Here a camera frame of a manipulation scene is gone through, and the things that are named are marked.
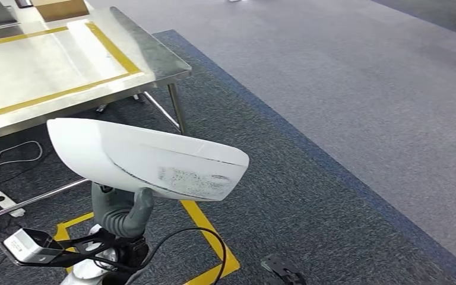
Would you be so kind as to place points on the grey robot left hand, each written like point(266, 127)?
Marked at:
point(122, 214)

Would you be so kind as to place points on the white car mirror cover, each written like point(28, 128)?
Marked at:
point(141, 161)

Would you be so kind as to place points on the stainless steel workbench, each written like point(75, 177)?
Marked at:
point(161, 67)

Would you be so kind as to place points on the white power strip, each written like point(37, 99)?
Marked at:
point(7, 204)

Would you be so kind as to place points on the black robot right foot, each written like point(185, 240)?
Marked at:
point(283, 271)

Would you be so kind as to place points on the brown cardboard box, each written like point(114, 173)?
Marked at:
point(61, 10)

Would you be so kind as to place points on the white office desk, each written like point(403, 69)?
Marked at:
point(29, 15)

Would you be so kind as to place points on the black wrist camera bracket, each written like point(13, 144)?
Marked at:
point(82, 244)

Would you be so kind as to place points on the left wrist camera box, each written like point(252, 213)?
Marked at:
point(23, 246)

